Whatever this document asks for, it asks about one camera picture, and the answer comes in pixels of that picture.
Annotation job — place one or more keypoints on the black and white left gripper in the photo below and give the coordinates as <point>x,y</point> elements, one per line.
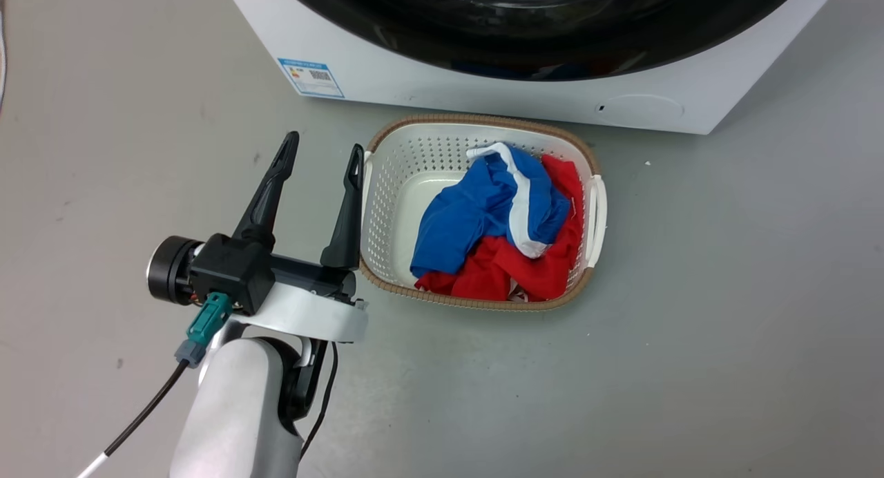
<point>235,274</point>

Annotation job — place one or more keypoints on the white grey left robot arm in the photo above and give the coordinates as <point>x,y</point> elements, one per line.
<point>238,412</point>

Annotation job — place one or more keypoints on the white washing machine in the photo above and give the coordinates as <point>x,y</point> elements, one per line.
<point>414,70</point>

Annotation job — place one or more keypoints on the black round washing machine door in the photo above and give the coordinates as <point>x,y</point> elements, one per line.
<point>539,29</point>

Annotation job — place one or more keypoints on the white perforated laundry basket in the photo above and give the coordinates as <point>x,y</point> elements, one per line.
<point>407,181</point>

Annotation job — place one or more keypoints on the blue white energy label sticker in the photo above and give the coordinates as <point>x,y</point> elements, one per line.
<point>311,77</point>

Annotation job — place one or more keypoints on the blue garment with white stripe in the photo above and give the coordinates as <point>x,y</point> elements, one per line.
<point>476,212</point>

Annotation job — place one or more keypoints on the red garment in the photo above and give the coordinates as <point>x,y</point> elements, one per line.
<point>525,267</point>

